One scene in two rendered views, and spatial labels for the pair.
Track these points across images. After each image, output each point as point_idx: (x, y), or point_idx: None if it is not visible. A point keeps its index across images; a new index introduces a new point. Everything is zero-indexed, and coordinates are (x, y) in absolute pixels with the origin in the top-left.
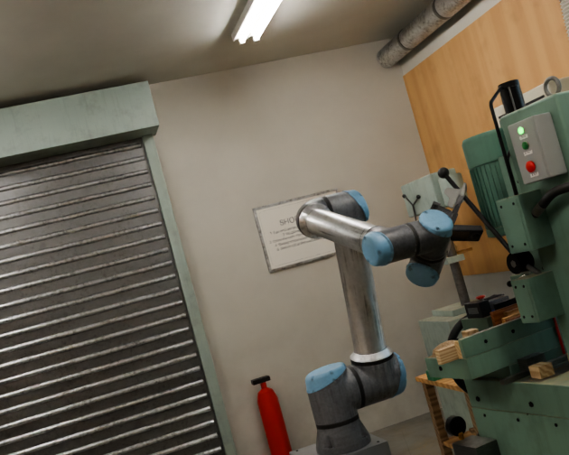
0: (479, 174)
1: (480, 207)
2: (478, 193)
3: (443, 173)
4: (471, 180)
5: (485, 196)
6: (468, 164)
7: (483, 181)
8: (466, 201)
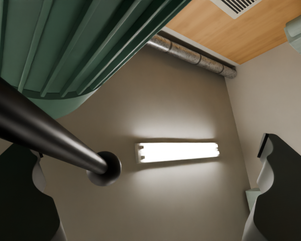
0: (18, 74)
1: (153, 10)
2: (92, 48)
3: (91, 177)
4: (90, 82)
5: (34, 7)
6: (60, 104)
7: None
8: (32, 149)
